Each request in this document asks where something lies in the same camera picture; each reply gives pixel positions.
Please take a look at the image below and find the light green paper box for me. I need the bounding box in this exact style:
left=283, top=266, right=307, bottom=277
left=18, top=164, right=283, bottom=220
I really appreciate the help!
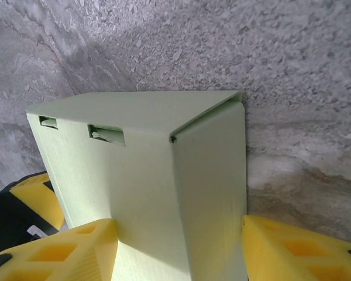
left=25, top=90, right=249, bottom=281

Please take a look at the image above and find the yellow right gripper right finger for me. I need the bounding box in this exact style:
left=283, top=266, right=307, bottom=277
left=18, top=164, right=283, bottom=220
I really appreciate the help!
left=240, top=214, right=351, bottom=281

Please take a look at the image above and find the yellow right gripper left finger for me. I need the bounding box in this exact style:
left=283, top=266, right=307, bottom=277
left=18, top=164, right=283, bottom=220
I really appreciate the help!
left=0, top=218, right=118, bottom=281

